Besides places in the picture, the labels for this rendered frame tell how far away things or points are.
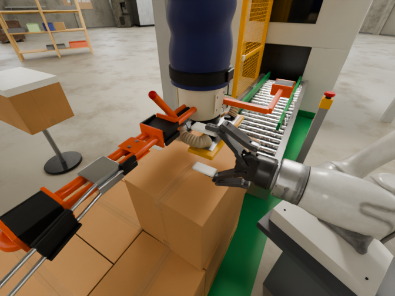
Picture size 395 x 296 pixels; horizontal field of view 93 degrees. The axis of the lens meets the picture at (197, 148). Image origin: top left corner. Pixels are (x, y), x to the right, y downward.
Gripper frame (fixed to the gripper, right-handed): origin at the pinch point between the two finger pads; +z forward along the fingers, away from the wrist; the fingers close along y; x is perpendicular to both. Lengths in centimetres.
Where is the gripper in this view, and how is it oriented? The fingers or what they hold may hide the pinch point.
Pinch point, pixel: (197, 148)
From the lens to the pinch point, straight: 50.8
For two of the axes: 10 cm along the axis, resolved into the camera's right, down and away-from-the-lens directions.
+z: -8.7, -3.1, 3.9
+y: 0.0, 7.9, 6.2
